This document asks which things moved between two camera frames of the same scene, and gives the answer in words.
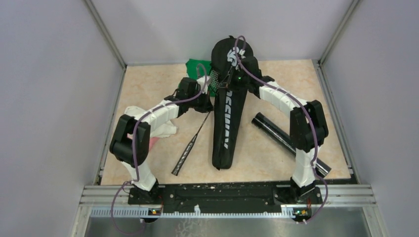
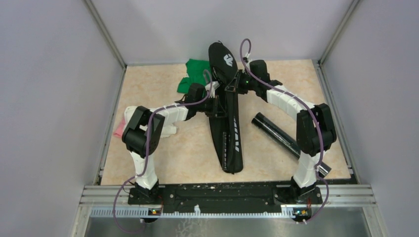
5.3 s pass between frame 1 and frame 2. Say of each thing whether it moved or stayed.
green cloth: stayed
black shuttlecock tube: stayed
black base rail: stayed
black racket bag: moved
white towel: stayed
